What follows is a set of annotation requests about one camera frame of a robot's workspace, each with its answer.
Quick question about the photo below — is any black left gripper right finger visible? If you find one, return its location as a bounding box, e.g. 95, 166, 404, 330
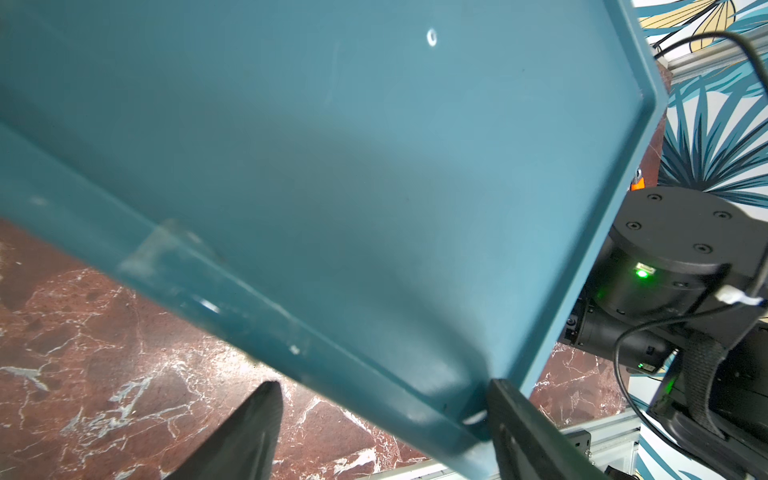
487, 379, 606, 479

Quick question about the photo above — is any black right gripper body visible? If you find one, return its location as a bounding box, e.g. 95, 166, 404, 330
649, 323, 767, 479

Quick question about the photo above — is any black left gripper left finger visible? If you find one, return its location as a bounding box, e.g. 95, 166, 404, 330
167, 381, 283, 480

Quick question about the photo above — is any teal drawer cabinet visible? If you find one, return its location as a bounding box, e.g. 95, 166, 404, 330
1, 1, 667, 479

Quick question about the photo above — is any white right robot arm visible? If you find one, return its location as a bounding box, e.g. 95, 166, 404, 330
560, 187, 767, 479

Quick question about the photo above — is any orange adjustable wrench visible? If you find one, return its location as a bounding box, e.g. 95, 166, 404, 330
630, 169, 646, 191

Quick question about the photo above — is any aluminium corner post right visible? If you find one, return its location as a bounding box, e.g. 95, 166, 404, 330
661, 40, 746, 83

